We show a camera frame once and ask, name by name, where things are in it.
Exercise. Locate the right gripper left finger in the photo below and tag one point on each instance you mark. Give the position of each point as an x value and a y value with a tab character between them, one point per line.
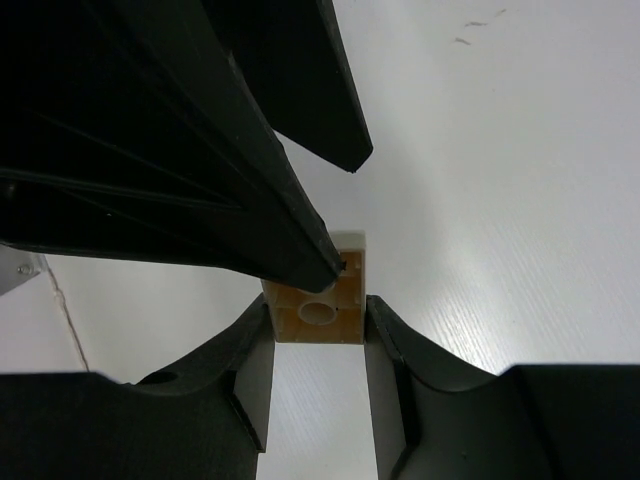
205	416

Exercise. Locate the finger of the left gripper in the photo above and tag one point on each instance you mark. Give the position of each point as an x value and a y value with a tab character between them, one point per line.
128	132
294	63

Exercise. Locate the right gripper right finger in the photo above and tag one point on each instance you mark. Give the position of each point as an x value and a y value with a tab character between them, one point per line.
435	416

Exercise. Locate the tan lego plate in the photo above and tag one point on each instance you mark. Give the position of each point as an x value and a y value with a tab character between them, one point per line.
333	316

